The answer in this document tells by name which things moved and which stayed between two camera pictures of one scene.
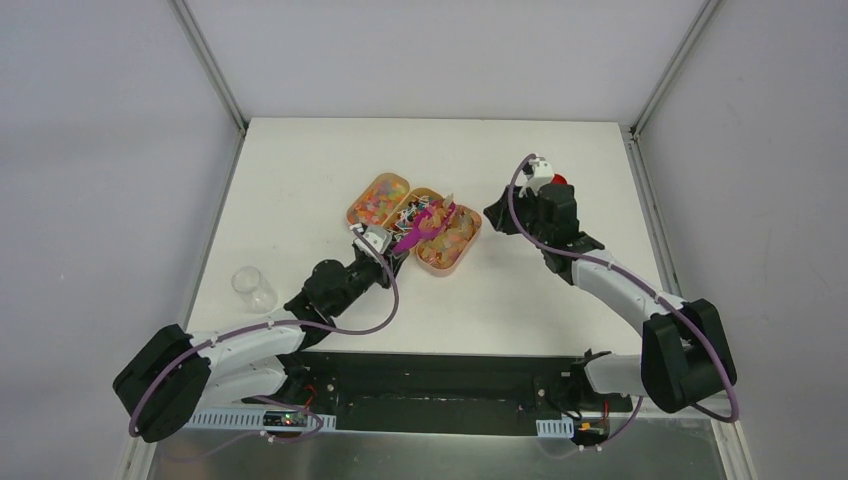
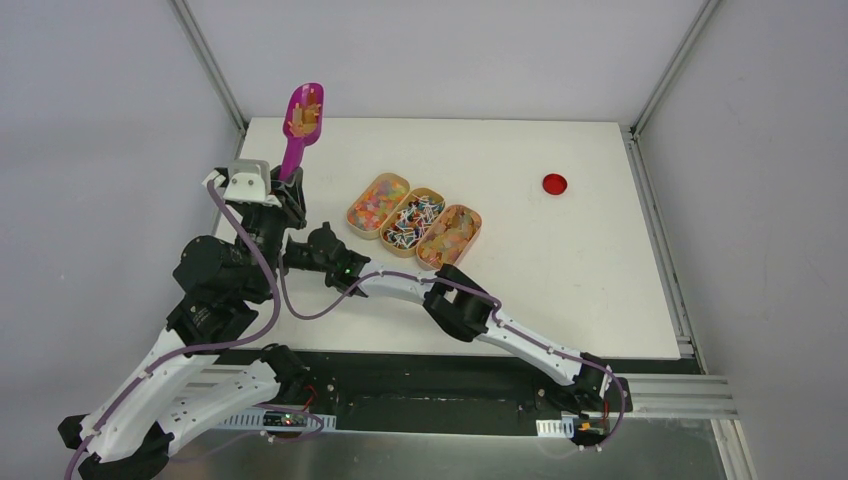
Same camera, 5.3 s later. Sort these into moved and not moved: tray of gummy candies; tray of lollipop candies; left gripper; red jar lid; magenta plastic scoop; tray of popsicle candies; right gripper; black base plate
Moved: right gripper; left gripper; magenta plastic scoop
Not moved: tray of lollipop candies; black base plate; tray of popsicle candies; tray of gummy candies; red jar lid
